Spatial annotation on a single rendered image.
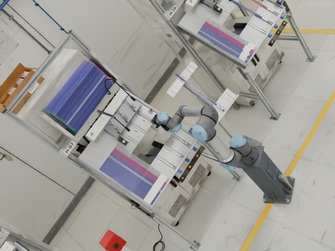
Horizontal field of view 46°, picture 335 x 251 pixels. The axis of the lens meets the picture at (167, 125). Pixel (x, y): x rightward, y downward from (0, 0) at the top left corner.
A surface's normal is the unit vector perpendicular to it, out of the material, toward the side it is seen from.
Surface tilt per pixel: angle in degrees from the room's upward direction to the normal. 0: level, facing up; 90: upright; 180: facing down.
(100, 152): 45
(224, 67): 0
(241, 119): 0
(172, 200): 90
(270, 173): 90
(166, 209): 90
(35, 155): 90
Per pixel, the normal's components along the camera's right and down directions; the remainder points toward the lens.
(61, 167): 0.61, 0.20
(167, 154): 0.03, -0.25
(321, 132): -0.57, -0.57
